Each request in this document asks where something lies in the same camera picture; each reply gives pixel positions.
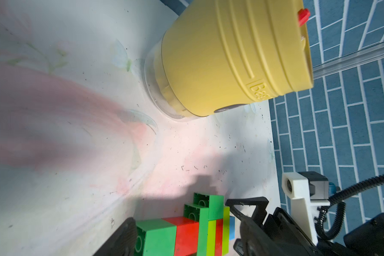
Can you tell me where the green long lego brick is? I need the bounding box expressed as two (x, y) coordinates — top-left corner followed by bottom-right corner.
(183, 204), (209, 256)

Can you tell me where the red long lego brick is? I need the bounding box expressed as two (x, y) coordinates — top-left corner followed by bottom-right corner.
(214, 219), (224, 256)

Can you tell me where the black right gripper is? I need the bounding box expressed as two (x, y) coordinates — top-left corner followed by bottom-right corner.
(224, 196), (356, 256)

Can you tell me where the red square lego brick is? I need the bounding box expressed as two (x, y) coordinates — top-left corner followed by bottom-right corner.
(163, 217), (198, 256)

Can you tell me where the yellow pen holder cup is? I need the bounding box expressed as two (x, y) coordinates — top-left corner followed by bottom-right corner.
(144, 1), (313, 120)

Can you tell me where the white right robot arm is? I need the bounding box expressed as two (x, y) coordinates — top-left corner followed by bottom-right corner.
(226, 171), (384, 256)

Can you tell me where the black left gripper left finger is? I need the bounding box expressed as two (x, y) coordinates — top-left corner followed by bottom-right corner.
(93, 217), (138, 256)

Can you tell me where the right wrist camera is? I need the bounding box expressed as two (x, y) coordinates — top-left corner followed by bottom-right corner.
(281, 171), (339, 245)

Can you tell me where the red marker pen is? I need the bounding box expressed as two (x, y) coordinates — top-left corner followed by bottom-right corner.
(298, 9), (311, 27)

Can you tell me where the green square lego brick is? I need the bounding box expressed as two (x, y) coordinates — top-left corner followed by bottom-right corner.
(193, 193), (225, 221)
(134, 219), (177, 256)

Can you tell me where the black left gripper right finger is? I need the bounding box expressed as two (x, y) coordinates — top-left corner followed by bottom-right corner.
(240, 217), (314, 256)

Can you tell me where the lime long lego brick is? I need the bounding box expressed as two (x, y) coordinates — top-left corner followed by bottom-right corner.
(221, 207), (230, 256)

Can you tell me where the blue square lego brick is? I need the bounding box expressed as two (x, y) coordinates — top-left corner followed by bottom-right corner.
(229, 215), (236, 241)

